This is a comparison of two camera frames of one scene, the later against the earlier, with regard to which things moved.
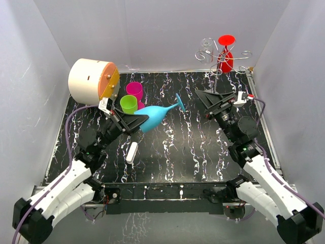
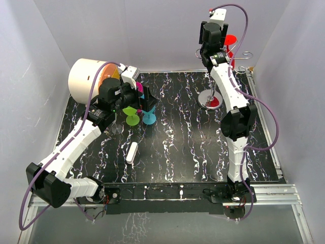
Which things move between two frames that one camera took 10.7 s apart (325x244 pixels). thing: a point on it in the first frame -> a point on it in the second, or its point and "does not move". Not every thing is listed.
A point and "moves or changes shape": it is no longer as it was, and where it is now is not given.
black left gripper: [130, 123] -> [147, 102]
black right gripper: [213, 101] -> [224, 31]
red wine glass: [225, 58] does not move
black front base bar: [167, 197] does not move
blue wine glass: [156, 114] moves or changes shape
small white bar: [131, 156] does not move
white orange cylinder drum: [90, 80] does not move
